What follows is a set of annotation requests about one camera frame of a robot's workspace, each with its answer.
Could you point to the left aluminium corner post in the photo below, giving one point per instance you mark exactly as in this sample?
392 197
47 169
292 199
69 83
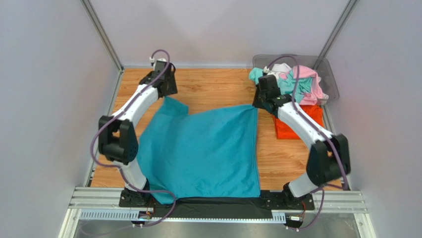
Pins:
92 14

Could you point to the white t shirt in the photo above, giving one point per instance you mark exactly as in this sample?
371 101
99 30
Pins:
281 68

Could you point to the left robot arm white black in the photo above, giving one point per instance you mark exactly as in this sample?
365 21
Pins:
117 139

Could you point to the right aluminium corner post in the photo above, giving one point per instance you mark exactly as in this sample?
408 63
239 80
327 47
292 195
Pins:
339 25

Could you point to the teal t shirt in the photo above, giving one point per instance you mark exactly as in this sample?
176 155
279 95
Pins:
208 154

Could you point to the aluminium corner post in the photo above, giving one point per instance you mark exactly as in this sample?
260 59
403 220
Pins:
92 14
339 25

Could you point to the aluminium front frame rail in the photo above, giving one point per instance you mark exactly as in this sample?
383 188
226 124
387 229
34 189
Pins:
102 203

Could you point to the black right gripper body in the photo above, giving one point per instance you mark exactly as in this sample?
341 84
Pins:
260 102

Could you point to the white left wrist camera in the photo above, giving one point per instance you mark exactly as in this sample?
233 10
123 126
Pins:
154 61

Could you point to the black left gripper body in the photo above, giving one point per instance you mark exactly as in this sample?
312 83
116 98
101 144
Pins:
172 88

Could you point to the folded orange t shirt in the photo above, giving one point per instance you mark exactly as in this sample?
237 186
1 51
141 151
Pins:
295 121

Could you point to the mint green t shirt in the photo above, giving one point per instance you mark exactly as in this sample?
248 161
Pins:
286 83

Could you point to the pink t shirt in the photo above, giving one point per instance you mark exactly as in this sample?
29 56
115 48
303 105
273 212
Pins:
316 91

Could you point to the clear plastic bin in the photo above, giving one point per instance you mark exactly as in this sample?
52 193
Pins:
327 83

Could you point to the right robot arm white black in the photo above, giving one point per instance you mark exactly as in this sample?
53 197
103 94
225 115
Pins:
328 158

